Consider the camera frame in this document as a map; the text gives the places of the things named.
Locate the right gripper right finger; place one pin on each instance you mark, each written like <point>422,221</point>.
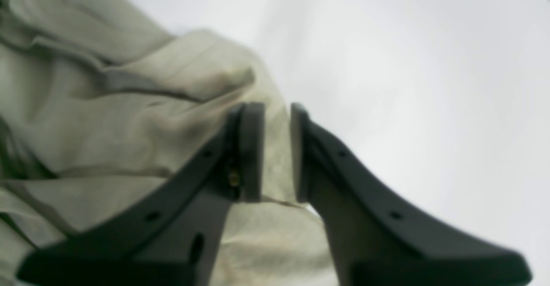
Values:
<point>375,236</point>

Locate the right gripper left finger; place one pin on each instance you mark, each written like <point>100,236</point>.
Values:
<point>171,237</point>

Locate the beige T-shirt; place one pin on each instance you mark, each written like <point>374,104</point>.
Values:
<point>100,106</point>

